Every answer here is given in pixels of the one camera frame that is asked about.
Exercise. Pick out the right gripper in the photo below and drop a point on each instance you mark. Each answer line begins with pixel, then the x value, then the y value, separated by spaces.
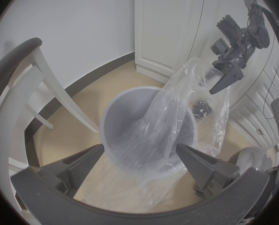
pixel 231 64

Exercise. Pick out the pale grey trash bin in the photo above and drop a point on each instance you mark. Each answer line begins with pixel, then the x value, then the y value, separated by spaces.
pixel 120 116

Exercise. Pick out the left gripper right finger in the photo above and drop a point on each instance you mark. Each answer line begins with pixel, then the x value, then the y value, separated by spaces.
pixel 200 170

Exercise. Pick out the clear plastic bag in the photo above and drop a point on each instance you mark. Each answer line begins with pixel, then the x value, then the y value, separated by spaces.
pixel 167 116

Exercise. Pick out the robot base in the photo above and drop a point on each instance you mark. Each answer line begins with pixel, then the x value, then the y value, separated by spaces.
pixel 247 158

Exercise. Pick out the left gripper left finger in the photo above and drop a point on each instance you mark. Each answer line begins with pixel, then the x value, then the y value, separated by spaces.
pixel 80 167

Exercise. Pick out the white wardrobe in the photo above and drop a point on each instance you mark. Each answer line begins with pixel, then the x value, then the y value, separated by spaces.
pixel 163 27

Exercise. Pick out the crumpled black plastic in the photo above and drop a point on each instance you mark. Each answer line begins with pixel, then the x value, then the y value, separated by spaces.
pixel 200 108

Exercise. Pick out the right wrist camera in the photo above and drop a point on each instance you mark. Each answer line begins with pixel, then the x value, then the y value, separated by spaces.
pixel 220 46

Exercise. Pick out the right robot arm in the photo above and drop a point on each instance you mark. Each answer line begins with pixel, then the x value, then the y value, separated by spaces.
pixel 259 34

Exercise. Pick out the grey and white chair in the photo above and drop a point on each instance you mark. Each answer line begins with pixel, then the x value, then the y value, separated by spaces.
pixel 50 78

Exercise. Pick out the white chest of drawers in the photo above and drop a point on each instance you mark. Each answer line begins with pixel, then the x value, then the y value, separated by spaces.
pixel 252 116

